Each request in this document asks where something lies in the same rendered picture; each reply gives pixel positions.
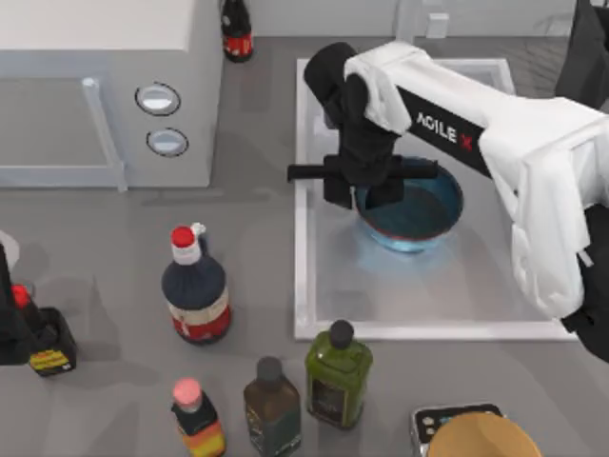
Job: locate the microwave oven door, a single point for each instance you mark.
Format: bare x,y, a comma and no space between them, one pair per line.
43,124

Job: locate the brown square bottle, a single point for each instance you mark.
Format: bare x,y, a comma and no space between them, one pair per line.
272,414

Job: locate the dark bottle with red label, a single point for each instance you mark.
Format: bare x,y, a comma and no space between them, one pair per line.
237,33

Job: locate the blue bowl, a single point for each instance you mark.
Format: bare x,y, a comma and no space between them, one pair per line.
418,214

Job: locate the grey kitchen scale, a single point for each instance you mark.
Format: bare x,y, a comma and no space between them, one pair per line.
428,421

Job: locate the round microwave knob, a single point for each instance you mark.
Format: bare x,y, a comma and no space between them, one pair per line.
167,142
158,99

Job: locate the tan wooden bowl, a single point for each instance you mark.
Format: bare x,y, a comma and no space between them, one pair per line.
485,438

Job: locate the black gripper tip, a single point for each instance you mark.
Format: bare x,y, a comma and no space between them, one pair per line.
12,319

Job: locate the large dark red-capped bottle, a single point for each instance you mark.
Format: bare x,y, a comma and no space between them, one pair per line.
196,295

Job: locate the green bottle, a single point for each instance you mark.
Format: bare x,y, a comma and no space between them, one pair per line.
339,376

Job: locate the white sink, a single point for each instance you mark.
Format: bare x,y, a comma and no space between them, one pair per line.
418,295

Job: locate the pale microwave oven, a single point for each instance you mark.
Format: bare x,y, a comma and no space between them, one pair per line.
195,57

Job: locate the pink-capped orange bottle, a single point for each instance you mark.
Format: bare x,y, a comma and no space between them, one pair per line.
197,423

